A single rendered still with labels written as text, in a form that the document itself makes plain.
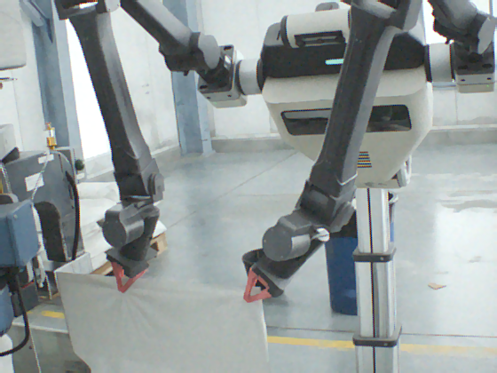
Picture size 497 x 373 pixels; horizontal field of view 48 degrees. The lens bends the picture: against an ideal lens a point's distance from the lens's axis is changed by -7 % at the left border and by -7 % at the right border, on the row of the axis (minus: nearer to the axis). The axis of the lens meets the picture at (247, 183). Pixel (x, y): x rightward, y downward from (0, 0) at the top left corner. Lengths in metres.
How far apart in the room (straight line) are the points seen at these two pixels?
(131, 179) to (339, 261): 2.34
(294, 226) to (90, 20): 0.48
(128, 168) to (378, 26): 0.54
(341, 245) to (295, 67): 2.04
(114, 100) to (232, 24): 8.76
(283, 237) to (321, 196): 0.10
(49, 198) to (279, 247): 0.64
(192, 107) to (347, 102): 9.07
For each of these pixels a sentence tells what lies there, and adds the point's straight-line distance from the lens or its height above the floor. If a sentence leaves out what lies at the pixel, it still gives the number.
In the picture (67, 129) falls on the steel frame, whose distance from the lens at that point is 7.23.
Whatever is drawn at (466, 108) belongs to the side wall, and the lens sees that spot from 8.99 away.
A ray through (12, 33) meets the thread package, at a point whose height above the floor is 1.59.
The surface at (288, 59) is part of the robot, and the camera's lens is 1.35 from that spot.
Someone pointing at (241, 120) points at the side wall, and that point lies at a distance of 9.82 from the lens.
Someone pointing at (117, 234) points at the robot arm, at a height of 1.21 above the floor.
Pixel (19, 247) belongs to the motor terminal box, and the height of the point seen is 1.25.
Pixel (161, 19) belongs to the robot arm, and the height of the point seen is 1.59.
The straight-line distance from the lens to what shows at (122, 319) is 1.29.
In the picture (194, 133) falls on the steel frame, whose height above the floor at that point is 0.38.
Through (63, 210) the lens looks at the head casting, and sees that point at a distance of 1.43.
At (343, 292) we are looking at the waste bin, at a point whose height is 0.14.
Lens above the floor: 1.48
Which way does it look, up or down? 12 degrees down
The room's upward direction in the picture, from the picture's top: 7 degrees counter-clockwise
